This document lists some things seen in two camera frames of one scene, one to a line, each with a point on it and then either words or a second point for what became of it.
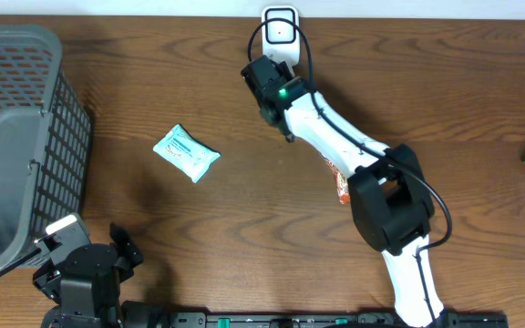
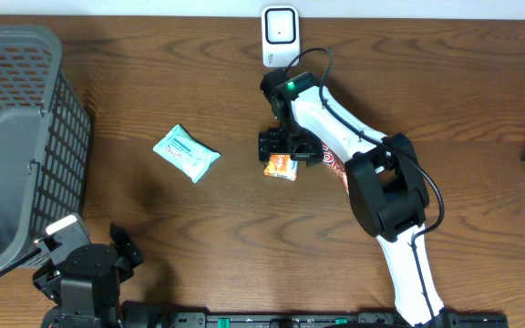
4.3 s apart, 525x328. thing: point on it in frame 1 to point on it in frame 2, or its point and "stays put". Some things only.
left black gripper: x=119 y=266 stays put
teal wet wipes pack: x=185 y=150 stays put
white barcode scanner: x=281 y=39 stays put
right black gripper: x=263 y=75 to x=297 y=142
